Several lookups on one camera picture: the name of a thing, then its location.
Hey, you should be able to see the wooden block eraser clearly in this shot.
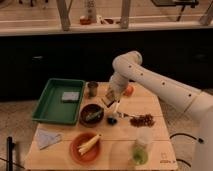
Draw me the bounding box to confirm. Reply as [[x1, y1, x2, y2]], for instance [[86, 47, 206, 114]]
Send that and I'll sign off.
[[102, 92, 115, 107]]

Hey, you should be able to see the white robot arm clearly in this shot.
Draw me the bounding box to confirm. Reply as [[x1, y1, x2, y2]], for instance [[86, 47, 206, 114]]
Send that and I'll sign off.
[[106, 51, 213, 171]]

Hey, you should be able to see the small metal cup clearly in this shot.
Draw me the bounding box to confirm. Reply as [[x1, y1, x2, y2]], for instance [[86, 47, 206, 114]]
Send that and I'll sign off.
[[87, 81, 98, 97]]

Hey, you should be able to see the dark brown bowl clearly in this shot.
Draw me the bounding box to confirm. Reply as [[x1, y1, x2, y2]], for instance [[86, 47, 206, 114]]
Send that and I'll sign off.
[[79, 104, 104, 127]]

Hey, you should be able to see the green vegetable piece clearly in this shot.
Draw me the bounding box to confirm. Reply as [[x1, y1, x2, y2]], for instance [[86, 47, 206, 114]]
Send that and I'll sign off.
[[85, 111, 102, 121]]

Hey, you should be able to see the grey sponge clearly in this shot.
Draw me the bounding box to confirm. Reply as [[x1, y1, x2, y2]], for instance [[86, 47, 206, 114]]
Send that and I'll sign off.
[[62, 92, 79, 102]]

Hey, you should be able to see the orange plate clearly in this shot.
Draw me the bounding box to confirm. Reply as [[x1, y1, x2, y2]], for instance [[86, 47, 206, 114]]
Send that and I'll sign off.
[[69, 132, 101, 165]]

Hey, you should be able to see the green plastic tray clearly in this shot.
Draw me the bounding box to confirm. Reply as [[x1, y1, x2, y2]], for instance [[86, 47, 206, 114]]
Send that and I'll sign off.
[[32, 78, 85, 125]]

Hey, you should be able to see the red object on shelf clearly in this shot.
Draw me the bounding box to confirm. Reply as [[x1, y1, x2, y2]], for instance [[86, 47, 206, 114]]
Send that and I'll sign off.
[[79, 16, 92, 25]]

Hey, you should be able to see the white bottle on shelf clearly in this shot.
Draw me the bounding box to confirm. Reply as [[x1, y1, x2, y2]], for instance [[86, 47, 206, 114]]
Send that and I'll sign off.
[[85, 0, 97, 23]]

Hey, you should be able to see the clear bowl with green food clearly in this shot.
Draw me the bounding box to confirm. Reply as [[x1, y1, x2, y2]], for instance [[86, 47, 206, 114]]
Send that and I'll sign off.
[[132, 146, 148, 165]]

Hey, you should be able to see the grey folded cloth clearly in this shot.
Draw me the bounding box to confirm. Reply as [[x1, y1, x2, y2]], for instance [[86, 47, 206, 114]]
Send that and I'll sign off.
[[36, 129, 62, 150]]

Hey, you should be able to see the black stand on floor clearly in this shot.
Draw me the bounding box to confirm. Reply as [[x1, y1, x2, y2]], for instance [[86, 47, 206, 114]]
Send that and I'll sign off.
[[6, 137, 15, 171]]

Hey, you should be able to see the white handled dish brush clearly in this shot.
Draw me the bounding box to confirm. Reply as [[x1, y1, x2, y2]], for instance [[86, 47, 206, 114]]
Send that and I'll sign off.
[[107, 102, 120, 125]]

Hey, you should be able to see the black cable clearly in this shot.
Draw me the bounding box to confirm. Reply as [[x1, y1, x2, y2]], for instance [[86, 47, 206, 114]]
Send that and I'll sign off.
[[169, 132, 205, 171]]

